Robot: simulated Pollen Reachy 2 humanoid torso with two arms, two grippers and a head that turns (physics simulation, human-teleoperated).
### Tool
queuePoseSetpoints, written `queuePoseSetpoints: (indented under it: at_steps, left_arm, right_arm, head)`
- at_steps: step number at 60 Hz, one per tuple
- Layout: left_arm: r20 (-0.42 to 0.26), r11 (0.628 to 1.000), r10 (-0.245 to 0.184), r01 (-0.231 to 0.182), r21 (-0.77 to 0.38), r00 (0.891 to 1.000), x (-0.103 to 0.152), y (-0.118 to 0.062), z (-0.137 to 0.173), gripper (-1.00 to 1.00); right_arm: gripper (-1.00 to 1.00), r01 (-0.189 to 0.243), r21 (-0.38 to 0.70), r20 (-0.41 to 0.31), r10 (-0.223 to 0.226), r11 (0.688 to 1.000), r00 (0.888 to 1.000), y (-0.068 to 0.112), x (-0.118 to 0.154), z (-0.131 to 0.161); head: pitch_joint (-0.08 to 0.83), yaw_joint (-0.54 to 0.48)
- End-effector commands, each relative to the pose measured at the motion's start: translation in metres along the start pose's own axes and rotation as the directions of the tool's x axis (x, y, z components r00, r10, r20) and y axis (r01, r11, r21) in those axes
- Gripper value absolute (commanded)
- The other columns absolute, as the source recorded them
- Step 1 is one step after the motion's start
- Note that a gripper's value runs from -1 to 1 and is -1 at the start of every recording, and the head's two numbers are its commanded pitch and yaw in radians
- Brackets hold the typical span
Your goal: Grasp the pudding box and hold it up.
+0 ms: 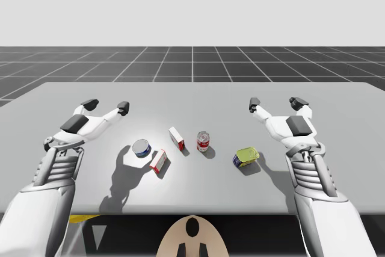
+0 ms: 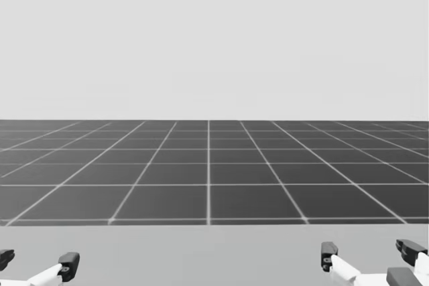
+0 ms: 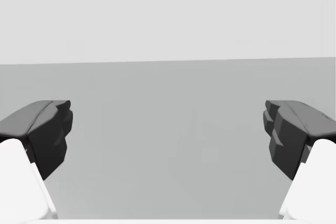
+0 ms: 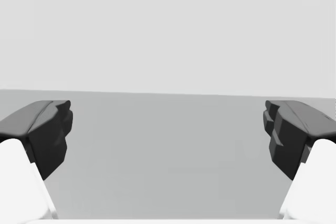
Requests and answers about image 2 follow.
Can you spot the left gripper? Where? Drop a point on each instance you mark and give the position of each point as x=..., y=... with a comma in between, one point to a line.
x=13, y=283

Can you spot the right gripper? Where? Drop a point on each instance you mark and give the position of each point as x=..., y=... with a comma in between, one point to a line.
x=400, y=277

